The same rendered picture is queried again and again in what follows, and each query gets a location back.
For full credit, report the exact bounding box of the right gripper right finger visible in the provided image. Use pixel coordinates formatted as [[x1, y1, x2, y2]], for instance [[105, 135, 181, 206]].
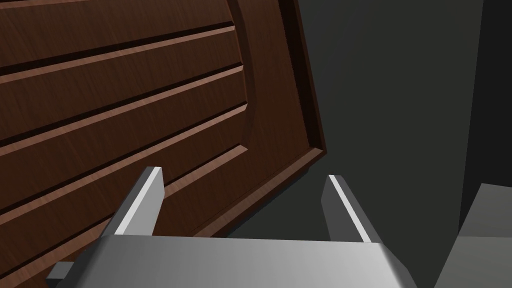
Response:
[[321, 174, 384, 244]]

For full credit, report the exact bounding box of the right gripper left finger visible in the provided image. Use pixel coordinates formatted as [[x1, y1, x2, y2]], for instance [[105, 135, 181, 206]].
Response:
[[100, 166, 166, 237]]

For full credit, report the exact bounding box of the brown wooden slatted door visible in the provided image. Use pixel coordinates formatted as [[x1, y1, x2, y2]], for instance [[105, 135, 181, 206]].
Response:
[[0, 0, 328, 288]]

